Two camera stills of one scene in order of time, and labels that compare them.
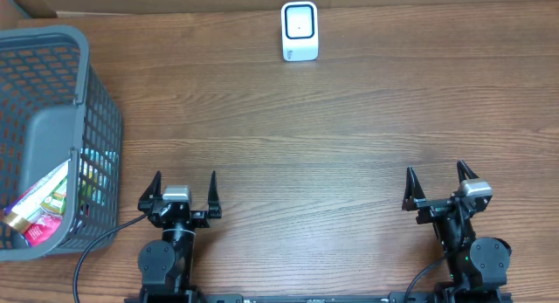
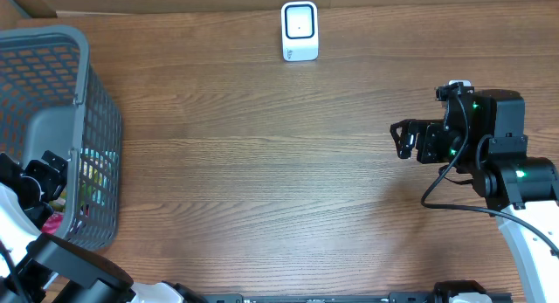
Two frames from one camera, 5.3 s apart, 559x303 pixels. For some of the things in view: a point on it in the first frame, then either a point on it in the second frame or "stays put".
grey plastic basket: (54, 106) stays put
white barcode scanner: (300, 30) stays put
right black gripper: (433, 207) -> (428, 134)
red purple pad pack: (41, 230) stays put
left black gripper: (215, 204) -> (56, 181)
